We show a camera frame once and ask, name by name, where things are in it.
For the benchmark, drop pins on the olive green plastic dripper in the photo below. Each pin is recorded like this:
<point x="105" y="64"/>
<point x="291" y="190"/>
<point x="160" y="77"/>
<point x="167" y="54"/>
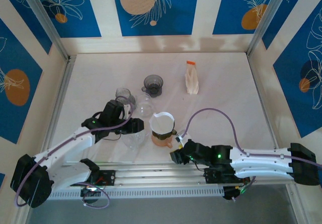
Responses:
<point x="161" y="136"/>

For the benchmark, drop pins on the grey transparent server jug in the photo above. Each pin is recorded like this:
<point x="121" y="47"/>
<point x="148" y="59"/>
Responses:
<point x="123" y="93"/>

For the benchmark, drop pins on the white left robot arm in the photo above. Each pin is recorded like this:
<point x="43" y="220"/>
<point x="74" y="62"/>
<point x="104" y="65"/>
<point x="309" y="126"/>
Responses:
<point x="63" y="148"/>

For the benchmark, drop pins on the clear server jug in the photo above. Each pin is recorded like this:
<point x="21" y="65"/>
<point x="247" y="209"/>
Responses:
<point x="146" y="107"/>

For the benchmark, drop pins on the white paper coffee filter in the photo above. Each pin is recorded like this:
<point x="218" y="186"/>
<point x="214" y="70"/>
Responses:
<point x="162" y="123"/>

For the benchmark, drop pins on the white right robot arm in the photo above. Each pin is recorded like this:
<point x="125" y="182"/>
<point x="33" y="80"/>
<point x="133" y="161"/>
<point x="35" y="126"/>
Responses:
<point x="256" y="156"/>

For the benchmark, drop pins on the aluminium side rail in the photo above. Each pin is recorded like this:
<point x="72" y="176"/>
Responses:
<point x="64" y="88"/>
<point x="261" y="93"/>

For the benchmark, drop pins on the clear plastic dripper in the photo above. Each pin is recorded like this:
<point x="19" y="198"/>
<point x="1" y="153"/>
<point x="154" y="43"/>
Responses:
<point x="135" y="141"/>

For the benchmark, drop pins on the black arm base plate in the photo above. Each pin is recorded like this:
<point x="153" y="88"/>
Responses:
<point x="107" y="178"/>
<point x="213" y="176"/>

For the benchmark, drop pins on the grey plastic dripper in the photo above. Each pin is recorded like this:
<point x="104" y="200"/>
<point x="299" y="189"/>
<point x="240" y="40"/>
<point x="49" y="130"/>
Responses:
<point x="154" y="81"/>

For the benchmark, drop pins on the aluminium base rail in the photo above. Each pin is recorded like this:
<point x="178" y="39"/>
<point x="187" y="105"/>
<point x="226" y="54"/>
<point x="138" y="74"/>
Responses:
<point x="151" y="171"/>

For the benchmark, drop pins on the orange transparent server jug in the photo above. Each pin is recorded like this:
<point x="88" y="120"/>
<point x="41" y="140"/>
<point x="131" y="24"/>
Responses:
<point x="161" y="143"/>

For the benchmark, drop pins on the aluminium frame post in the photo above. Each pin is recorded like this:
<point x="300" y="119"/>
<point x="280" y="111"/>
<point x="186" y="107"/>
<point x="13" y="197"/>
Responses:
<point x="266" y="17"/>
<point x="42" y="15"/>

